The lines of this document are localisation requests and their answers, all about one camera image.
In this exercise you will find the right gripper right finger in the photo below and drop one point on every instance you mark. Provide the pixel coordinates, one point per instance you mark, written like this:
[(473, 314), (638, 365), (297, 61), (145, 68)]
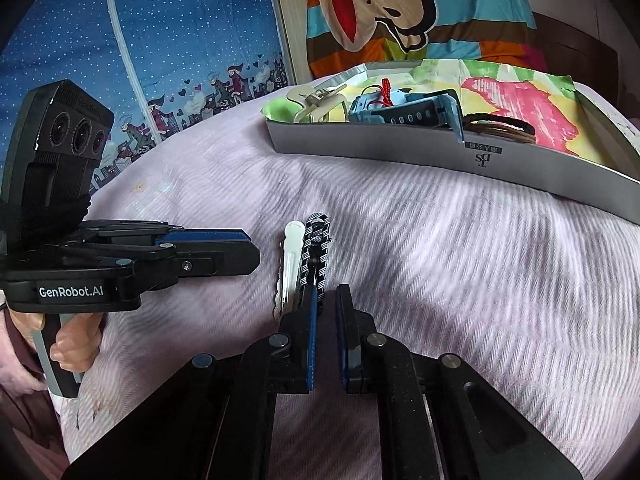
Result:
[(404, 385)]

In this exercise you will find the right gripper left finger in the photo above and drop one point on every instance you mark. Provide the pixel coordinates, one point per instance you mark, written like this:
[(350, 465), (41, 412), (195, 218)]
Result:
[(283, 362)]

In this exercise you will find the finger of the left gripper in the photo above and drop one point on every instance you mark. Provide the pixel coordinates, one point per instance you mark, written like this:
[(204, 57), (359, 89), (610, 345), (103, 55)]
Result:
[(203, 235), (207, 259)]

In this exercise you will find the white hair clip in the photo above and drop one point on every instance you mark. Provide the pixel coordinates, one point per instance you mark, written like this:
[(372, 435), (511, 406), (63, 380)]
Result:
[(291, 258)]

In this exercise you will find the blue kids smartwatch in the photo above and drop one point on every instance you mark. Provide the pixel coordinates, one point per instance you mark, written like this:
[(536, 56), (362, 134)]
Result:
[(382, 104)]

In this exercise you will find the patterned metal hair clip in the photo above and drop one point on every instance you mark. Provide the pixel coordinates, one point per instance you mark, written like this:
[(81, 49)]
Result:
[(316, 242)]

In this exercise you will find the left hand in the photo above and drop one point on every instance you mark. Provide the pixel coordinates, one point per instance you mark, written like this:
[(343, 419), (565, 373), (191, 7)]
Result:
[(77, 343)]

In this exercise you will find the beige hair clip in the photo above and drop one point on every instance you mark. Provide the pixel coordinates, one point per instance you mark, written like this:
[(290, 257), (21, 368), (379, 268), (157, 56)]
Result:
[(316, 104)]

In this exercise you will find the pink striped bed cover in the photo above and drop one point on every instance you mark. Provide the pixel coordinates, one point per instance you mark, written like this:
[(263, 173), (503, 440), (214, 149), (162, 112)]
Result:
[(539, 295)]

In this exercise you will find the blue dotted fabric wardrobe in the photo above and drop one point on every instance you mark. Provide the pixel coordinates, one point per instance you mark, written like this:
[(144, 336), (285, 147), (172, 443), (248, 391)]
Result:
[(161, 66)]

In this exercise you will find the striped monkey cartoon blanket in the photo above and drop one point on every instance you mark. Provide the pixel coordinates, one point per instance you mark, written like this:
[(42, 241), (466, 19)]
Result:
[(345, 33)]

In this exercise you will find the grey shallow cardboard box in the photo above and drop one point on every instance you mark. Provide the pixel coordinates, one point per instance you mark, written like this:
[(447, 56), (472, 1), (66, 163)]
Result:
[(543, 169)]

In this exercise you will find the colourful painted paper liner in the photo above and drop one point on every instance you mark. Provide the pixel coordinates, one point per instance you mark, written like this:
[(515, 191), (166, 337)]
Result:
[(548, 103)]

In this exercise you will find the dark wooden headboard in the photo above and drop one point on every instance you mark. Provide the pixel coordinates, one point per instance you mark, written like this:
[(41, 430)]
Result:
[(569, 51)]

